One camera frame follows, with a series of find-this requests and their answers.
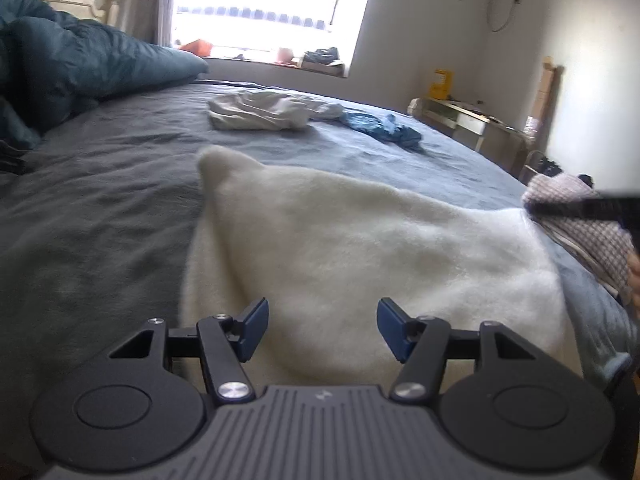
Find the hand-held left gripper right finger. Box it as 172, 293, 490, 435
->
376, 297, 538, 403

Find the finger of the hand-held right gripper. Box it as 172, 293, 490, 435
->
529, 194, 621, 221

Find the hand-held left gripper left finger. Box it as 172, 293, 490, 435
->
107, 296, 269, 403

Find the cream fuzzy sweater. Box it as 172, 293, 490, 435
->
180, 145, 583, 391

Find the box of dark clothes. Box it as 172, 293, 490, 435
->
298, 47, 346, 77

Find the metal shoe rack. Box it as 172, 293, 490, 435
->
520, 150, 593, 186

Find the wooden board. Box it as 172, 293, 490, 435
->
527, 56, 558, 151

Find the white desk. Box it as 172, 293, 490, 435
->
425, 97, 533, 176

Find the yellow box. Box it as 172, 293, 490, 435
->
431, 69, 453, 101

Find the bed with grey sheet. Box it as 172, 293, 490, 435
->
0, 79, 636, 480

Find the crumpled blue garment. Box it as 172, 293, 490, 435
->
340, 110, 426, 153

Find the crumpled white shirt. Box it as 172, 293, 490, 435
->
207, 89, 346, 132

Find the orange bag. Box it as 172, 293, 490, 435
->
179, 39, 213, 58

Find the teal duvet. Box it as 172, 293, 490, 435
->
0, 0, 210, 176

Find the grey curtain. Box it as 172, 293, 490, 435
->
117, 0, 176, 46

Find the wall power cable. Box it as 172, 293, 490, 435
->
487, 0, 523, 33

